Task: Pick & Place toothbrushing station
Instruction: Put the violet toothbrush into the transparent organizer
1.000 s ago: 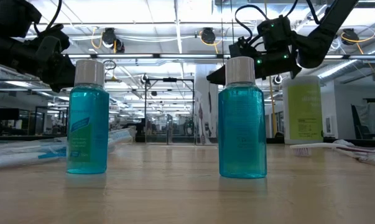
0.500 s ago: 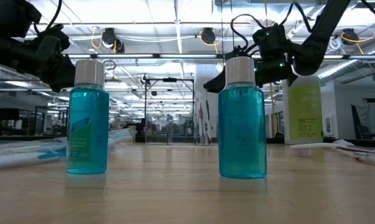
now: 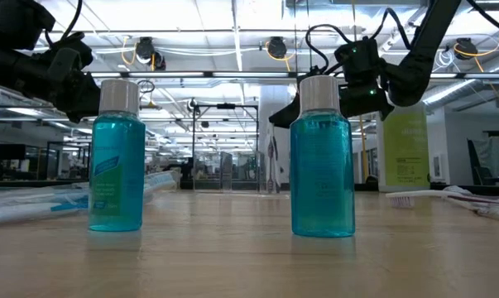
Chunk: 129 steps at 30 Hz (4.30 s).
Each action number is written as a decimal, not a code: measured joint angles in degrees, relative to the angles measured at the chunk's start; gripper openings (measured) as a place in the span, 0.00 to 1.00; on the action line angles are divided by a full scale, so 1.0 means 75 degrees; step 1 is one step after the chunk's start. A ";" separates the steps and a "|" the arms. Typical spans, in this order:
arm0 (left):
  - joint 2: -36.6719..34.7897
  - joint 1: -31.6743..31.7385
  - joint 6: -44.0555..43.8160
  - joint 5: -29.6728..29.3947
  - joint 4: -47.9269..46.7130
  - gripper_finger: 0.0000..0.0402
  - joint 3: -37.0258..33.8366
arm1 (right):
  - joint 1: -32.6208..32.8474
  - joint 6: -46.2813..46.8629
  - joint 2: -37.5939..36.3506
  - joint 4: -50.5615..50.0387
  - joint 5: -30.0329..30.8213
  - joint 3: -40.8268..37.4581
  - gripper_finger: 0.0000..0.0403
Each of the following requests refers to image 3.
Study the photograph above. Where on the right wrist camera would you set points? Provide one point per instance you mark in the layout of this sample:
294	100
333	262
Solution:
356	62

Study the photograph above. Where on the clear acrylic organizer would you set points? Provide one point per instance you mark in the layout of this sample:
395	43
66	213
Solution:
209	174

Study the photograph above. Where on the black monitor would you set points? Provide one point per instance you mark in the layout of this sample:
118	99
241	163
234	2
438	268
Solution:
10	151

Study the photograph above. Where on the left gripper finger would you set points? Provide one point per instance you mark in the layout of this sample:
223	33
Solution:
81	97

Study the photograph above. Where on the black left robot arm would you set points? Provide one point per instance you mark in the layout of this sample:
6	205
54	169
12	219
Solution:
5	70

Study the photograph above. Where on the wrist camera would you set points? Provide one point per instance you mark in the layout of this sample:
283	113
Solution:
69	58
356	62

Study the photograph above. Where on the white wall sign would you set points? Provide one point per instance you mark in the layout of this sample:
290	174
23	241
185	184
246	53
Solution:
438	165

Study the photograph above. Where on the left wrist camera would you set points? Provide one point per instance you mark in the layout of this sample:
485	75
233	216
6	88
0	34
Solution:
69	58

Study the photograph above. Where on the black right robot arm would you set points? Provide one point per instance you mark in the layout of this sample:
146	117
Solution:
423	49

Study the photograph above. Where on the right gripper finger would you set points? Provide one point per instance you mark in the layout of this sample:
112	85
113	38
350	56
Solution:
288	113

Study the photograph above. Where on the white wipes canister green label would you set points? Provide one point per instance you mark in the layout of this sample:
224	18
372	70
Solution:
402	157

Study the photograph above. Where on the white toothbrush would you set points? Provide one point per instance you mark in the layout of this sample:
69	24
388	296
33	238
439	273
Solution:
418	193

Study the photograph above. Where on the black background frame stand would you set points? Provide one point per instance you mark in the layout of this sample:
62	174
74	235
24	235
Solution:
226	106

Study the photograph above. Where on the blue mouthwash bottle white cap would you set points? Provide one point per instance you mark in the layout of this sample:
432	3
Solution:
116	174
322	174

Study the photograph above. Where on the black aluminium table frame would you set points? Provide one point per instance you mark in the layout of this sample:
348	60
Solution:
25	183

